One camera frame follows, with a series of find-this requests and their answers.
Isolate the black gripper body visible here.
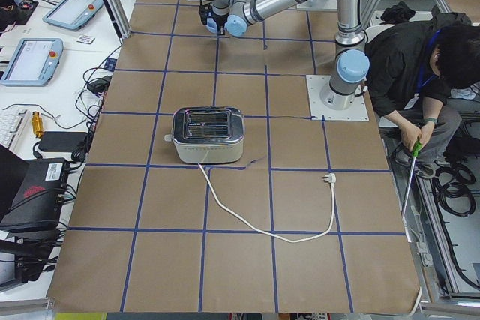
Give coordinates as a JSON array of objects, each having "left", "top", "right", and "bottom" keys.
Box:
[{"left": 205, "top": 12, "right": 227, "bottom": 32}]

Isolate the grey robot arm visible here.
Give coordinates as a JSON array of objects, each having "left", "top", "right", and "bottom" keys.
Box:
[{"left": 199, "top": 0, "right": 370, "bottom": 110}]

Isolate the cream chrome toaster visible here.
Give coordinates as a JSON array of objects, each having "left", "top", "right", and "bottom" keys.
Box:
[{"left": 164, "top": 106, "right": 245, "bottom": 164}]

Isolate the upper teach pendant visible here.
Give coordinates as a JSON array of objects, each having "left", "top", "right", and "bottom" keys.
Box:
[{"left": 42, "top": 0, "right": 104, "bottom": 31}]

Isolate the teach pendant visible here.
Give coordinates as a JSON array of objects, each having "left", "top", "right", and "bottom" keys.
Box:
[
  {"left": 42, "top": 0, "right": 104, "bottom": 31},
  {"left": 1, "top": 38, "right": 64, "bottom": 87}
]

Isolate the lower teach pendant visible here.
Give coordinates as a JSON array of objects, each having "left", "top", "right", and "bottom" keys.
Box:
[{"left": 1, "top": 38, "right": 64, "bottom": 87}]

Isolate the person in black jacket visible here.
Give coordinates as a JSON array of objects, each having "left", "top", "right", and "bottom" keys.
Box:
[{"left": 365, "top": 12, "right": 479, "bottom": 177}]

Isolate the flat black power brick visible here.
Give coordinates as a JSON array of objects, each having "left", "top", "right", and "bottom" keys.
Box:
[{"left": 38, "top": 131, "right": 87, "bottom": 152}]

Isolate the yellow connector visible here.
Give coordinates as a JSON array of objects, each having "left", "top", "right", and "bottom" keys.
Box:
[{"left": 31, "top": 112, "right": 44, "bottom": 139}]

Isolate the white keyboard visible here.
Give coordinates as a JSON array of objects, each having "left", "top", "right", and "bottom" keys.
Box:
[{"left": 1, "top": 109, "right": 32, "bottom": 151}]

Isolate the black red computer box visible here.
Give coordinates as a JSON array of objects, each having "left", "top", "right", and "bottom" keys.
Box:
[{"left": 1, "top": 146, "right": 68, "bottom": 233}]

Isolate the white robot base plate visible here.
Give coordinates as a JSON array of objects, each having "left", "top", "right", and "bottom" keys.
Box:
[{"left": 306, "top": 75, "right": 369, "bottom": 121}]

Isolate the white toaster power cord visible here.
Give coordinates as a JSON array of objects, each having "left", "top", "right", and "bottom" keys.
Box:
[{"left": 197, "top": 162, "right": 338, "bottom": 244}]

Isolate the green handled grabber stick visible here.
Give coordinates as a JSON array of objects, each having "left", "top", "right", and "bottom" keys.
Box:
[{"left": 401, "top": 139, "right": 422, "bottom": 226}]

